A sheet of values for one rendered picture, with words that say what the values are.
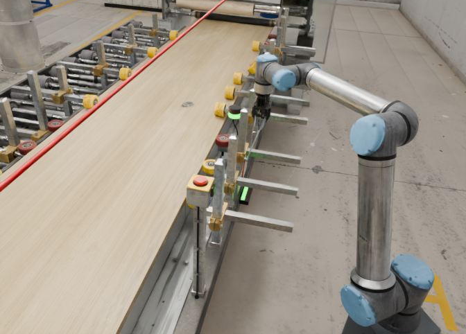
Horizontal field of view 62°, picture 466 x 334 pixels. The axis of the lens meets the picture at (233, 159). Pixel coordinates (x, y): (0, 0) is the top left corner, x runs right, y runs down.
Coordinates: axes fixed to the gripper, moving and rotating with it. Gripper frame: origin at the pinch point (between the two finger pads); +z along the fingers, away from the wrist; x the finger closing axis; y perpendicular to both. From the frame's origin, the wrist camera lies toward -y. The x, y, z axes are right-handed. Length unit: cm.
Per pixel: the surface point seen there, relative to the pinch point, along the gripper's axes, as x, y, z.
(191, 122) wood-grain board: -39.6, -13.9, 11.0
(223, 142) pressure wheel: -17.3, 2.0, 10.8
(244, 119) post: -7.3, 4.0, -5.1
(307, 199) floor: 37, -80, 100
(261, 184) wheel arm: 6.3, 24.6, 16.5
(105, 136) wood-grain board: -76, 15, 11
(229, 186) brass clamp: -7.2, 31.5, 15.7
